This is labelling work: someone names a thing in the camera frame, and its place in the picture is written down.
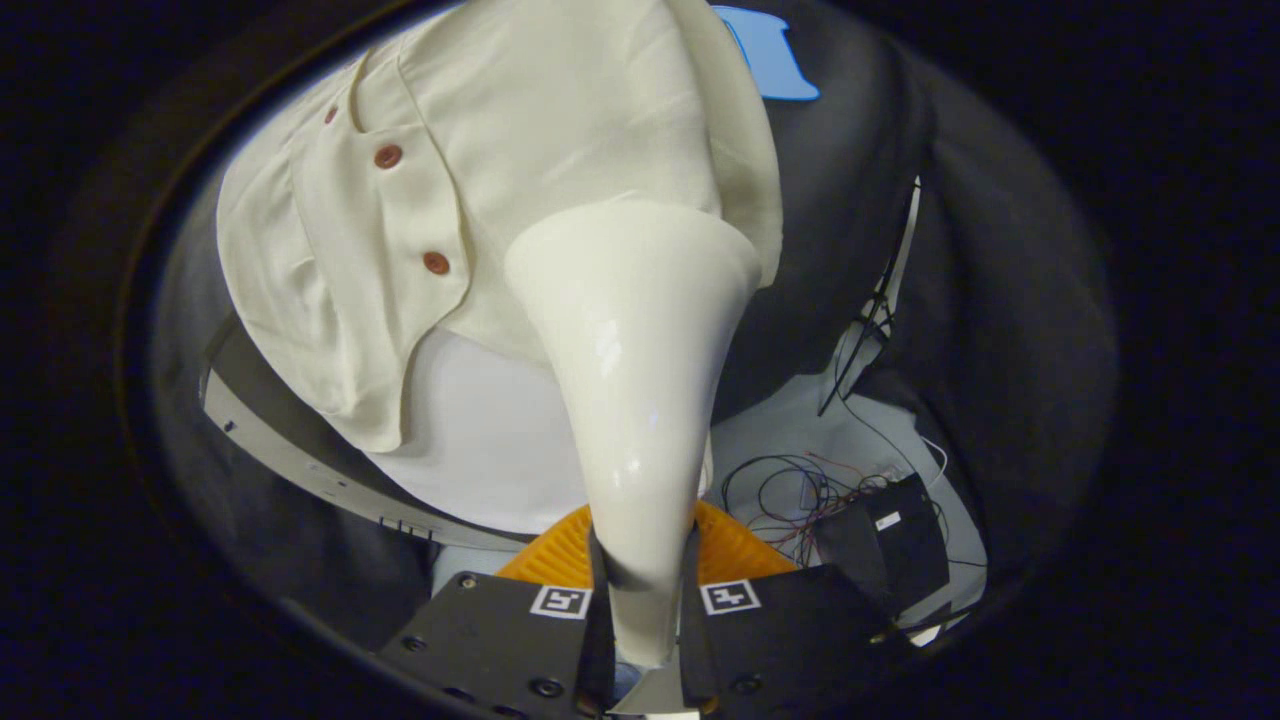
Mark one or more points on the white mannequin torso stand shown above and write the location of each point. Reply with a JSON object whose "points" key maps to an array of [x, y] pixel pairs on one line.
{"points": [[480, 450]]}

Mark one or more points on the grey drawer cabinet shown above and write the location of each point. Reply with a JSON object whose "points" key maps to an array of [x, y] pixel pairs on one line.
{"points": [[290, 450]]}

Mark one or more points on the cream button-up shirt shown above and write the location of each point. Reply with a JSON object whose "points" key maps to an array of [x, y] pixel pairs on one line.
{"points": [[560, 120]]}

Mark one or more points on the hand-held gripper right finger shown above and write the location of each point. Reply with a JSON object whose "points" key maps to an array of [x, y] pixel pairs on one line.
{"points": [[800, 640]]}

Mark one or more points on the black tripod stand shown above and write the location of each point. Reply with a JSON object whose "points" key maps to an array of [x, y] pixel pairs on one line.
{"points": [[872, 320]]}

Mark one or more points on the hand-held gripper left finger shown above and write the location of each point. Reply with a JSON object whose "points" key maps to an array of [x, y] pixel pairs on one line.
{"points": [[480, 645]]}

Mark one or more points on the white garment steamer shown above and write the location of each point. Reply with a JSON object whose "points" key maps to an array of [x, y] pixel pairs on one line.
{"points": [[640, 380]]}

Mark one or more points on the black box on floor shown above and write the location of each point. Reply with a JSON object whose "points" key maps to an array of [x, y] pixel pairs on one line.
{"points": [[890, 545]]}

